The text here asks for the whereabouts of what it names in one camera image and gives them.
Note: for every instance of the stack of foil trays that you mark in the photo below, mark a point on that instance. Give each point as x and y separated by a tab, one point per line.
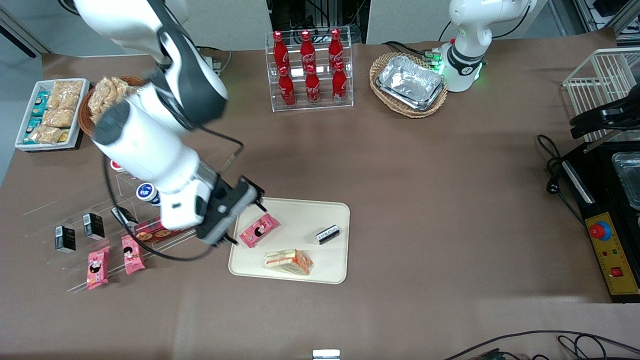
410	80

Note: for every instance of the beige plastic tray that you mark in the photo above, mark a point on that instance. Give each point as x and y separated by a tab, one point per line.
325	265

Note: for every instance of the small black box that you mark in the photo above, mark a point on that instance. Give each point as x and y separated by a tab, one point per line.
123	216
65	239
93	226
328	234

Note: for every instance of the teal snack pack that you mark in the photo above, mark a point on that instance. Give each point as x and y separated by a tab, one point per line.
39	107
33	125
41	97

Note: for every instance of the red rocker switch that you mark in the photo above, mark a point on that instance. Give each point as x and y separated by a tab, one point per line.
616	272

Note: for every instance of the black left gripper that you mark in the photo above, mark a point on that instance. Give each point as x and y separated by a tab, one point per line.
596	117

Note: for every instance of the black machine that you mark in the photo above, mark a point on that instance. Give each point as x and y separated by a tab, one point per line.
600	195

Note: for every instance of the red cola bottle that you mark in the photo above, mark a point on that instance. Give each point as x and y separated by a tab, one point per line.
335	47
279	50
306	49
287	90
340	86
313	89

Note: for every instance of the sandwich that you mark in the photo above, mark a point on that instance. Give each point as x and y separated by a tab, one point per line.
288	262

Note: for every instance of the dark metal frame bar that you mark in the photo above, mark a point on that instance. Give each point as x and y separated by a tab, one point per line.
20	37

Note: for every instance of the clear acrylic stepped shelf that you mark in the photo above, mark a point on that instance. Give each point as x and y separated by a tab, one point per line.
75	210

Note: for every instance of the tan cracker pack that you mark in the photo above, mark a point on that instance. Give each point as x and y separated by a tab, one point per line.
47	134
57	118
67	87
61	101

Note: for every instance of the yellow control panel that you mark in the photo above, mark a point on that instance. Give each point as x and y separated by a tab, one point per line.
612	255

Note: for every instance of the yellow snack pack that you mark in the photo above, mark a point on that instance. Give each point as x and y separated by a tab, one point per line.
65	136

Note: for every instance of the blue-lid cup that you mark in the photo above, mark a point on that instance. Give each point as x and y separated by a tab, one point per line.
146	191

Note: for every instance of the red cookie box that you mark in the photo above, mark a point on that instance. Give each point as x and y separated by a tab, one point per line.
150	232

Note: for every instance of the red emergency stop button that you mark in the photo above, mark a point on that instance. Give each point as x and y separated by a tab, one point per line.
600	230

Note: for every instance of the pink snack pack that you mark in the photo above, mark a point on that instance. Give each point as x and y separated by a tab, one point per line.
259	230
98	268
133	254

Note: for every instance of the light wicker basket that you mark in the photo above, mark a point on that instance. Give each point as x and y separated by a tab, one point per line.
385	100

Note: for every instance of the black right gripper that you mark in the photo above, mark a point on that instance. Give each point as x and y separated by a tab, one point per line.
223	196

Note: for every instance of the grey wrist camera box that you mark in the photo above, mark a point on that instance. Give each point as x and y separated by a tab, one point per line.
230	210

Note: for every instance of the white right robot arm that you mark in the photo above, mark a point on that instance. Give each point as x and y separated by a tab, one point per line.
150	150

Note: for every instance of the tan snack bag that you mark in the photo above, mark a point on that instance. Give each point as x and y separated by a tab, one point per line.
122	86
100	95

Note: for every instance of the small white device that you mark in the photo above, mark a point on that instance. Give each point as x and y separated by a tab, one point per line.
326	355

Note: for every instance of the brown wicker snack basket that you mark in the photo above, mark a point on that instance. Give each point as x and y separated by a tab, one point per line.
85	120

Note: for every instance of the white rectangular snack tray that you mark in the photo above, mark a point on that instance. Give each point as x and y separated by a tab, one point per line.
80	107

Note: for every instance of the metal pan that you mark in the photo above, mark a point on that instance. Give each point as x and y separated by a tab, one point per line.
627	180

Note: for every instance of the clear acrylic bottle rack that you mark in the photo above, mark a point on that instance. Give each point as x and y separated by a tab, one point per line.
272	100

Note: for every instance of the red-lid cup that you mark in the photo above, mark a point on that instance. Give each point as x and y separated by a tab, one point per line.
118	166

